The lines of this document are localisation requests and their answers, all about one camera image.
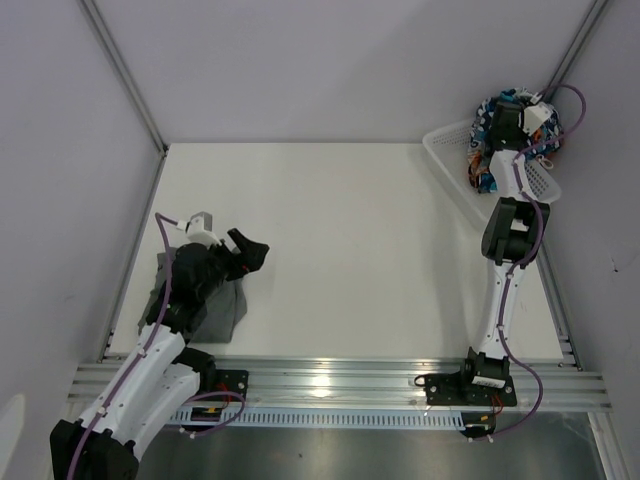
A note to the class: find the white slotted cable duct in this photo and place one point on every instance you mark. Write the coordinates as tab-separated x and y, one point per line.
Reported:
412	419

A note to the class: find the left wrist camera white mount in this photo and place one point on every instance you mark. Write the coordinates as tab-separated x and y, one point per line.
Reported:
199	229

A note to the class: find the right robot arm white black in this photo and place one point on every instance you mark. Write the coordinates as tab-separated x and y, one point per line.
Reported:
510	242

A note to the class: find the colourful patterned shorts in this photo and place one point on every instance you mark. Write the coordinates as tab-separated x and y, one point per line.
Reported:
480	150

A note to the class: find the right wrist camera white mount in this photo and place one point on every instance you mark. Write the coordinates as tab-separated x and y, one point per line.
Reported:
534	116

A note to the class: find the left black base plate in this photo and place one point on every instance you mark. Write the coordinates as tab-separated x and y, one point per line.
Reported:
226	380

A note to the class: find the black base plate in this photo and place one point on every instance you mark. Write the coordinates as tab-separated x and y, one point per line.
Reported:
443	389
226	380

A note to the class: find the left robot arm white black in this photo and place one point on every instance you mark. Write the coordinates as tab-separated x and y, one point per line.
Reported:
162	373

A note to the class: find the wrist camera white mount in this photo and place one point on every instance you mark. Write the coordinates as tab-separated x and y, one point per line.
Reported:
534	116
199	229

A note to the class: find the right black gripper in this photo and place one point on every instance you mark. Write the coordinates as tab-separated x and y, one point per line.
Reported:
523	136

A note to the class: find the white plastic basket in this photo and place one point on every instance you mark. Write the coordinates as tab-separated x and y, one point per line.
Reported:
447	149

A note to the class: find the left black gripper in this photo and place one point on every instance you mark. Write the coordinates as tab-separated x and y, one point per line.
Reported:
252	253

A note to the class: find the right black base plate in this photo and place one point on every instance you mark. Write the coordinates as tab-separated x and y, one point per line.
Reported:
443	389

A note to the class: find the aluminium mounting rail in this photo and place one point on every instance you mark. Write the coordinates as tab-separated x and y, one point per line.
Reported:
368	384

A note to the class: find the grey shorts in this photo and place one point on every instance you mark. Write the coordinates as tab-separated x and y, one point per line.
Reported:
218	317

